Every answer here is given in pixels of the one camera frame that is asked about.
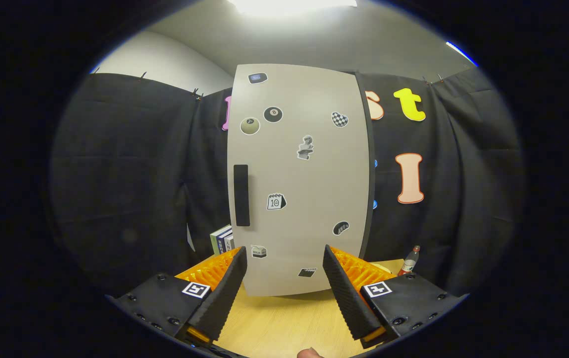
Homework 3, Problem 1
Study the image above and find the black backdrop cloth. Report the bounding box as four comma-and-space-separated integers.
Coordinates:
50, 65, 526, 299

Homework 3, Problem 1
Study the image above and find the green book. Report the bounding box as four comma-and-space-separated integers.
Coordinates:
210, 226, 225, 255

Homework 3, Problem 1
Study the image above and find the large ceiling light panel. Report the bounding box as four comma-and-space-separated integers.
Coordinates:
227, 0, 359, 18

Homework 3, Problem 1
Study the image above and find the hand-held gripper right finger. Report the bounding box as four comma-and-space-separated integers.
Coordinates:
322, 244, 469, 349

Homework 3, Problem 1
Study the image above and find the plastic bottle with red label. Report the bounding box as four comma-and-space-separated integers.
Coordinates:
397, 245, 420, 276

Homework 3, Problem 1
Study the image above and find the black door handle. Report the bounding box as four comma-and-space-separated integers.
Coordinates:
234, 165, 250, 227

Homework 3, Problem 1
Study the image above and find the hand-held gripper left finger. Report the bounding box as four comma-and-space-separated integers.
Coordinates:
105, 245, 248, 346

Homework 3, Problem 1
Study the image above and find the blue book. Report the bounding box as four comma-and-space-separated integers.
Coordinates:
216, 228, 233, 253

